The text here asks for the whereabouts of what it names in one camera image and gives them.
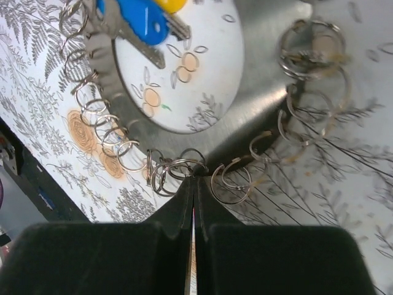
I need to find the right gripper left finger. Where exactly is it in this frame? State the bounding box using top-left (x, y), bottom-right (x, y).
top-left (1, 177), bottom-right (195, 294)

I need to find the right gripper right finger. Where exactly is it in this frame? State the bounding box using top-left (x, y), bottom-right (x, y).
top-left (193, 178), bottom-right (375, 294)

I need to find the metal disc keyring holder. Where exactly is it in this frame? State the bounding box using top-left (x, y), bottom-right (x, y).
top-left (58, 0), bottom-right (352, 205)

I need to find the blue key fob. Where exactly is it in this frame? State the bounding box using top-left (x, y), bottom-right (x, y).
top-left (93, 0), bottom-right (169, 45)

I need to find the yellow key fob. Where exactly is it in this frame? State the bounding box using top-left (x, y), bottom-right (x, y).
top-left (154, 0), bottom-right (187, 14)

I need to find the floral table mat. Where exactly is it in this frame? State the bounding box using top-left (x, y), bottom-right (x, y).
top-left (1, 1), bottom-right (392, 294)

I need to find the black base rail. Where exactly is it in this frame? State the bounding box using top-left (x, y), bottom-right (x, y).
top-left (1, 120), bottom-right (89, 222)

